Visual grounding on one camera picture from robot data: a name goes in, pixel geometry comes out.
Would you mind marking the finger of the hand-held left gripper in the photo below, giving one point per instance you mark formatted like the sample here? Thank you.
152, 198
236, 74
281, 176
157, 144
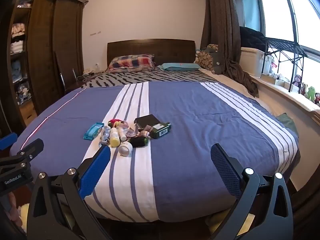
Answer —
32, 147
8, 140

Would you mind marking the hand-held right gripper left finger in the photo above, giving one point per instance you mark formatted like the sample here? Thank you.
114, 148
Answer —
96, 170

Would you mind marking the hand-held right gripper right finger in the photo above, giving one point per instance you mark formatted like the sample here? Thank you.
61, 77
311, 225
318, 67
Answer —
225, 170

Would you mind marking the white tape roll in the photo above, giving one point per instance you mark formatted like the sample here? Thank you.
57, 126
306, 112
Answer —
125, 149

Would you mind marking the yellow and white bottle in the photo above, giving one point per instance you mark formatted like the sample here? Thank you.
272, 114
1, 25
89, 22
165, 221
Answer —
114, 138

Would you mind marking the teal plastic case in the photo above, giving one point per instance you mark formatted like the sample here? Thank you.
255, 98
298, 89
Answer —
93, 131

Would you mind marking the small white bottle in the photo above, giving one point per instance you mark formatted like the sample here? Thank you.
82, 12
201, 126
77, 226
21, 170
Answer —
122, 135

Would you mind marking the black roll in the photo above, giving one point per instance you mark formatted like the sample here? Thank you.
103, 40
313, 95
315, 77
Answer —
138, 142

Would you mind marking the colourful fuzzy scrunchie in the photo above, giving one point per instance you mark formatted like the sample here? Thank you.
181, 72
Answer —
117, 123

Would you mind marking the clear plastic wrapper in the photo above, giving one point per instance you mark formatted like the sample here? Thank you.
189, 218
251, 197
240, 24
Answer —
131, 132

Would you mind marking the brown tape roll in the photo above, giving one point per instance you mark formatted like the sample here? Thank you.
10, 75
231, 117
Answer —
145, 132

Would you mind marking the black box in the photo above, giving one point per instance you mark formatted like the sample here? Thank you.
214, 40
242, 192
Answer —
146, 120

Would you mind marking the green bottle with white label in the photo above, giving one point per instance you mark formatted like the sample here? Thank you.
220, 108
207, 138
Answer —
160, 130

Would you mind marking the person's left hand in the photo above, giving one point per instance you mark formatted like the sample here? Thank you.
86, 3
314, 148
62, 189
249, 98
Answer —
12, 210

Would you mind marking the blue white striped blanket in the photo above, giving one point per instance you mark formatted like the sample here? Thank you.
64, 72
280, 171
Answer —
195, 135

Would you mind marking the blue folded clothes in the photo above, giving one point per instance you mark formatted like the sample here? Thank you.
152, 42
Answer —
18, 71

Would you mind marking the green cloth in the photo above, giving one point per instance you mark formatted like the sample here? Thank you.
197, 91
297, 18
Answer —
287, 123

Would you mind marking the dark folding chair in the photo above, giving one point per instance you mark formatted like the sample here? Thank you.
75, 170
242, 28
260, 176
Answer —
61, 75

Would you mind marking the white striped folded clothes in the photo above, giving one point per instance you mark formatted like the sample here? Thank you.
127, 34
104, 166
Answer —
17, 47

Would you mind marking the dark wooden wardrobe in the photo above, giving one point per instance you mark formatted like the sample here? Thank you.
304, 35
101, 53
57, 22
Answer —
55, 55

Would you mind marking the cardboard boxes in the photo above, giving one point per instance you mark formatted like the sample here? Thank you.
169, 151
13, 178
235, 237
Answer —
275, 81

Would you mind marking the grey black patterned blanket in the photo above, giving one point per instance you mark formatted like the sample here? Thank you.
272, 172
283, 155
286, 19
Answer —
150, 77

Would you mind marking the pink white folded clothes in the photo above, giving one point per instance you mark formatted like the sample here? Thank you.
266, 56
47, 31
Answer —
18, 29

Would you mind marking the white storage box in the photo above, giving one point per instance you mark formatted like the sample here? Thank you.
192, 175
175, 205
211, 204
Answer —
251, 61

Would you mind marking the circle patterned cushion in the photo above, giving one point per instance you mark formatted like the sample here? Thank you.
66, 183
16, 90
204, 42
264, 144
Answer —
207, 58

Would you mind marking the teal pillow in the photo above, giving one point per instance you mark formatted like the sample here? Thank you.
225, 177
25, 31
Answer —
180, 66

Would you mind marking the plaid pillow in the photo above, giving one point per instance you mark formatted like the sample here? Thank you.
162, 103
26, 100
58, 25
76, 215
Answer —
130, 62

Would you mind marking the small brown plush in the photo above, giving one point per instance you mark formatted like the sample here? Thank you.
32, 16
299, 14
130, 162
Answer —
304, 88

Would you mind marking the clear box with red label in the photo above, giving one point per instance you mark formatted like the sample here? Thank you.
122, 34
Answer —
268, 63

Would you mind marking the dark monkey plush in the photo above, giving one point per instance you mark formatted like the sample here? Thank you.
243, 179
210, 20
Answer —
296, 80

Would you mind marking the green frog plush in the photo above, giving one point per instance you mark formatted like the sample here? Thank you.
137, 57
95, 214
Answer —
311, 93

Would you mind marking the red monkey plush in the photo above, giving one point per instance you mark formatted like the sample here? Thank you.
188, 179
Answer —
317, 99

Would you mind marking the dark wooden headboard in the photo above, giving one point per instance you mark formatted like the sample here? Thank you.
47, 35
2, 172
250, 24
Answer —
170, 50

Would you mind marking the black jacket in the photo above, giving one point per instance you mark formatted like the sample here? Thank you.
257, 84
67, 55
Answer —
252, 38

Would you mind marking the black folding rack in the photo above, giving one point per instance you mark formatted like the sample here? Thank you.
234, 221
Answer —
285, 45

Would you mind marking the brown curtain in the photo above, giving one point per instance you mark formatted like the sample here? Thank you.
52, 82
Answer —
222, 30

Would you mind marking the window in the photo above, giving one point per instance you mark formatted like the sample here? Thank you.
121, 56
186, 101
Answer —
277, 15

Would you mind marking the grey roller blind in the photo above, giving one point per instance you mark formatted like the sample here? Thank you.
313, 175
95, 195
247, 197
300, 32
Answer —
250, 7

